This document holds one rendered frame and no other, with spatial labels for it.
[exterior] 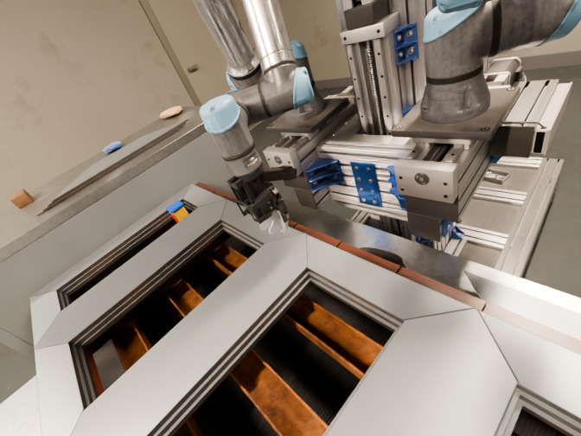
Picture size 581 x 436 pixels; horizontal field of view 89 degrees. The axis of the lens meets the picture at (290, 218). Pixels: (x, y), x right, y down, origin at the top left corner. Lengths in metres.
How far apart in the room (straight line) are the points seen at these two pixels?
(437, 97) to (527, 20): 0.19
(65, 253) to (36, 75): 2.46
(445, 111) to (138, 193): 1.19
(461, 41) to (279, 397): 0.87
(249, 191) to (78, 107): 3.17
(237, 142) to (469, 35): 0.51
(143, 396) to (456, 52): 0.97
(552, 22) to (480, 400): 0.67
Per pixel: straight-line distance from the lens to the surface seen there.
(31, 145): 3.67
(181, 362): 0.77
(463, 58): 0.78
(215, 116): 0.59
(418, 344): 0.61
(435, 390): 0.58
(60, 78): 3.72
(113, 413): 0.83
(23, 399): 1.30
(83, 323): 1.12
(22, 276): 1.49
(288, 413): 0.81
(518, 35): 0.80
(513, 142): 0.97
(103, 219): 1.44
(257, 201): 0.66
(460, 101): 0.80
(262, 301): 0.74
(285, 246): 0.84
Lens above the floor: 1.40
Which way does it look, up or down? 36 degrees down
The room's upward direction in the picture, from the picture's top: 24 degrees counter-clockwise
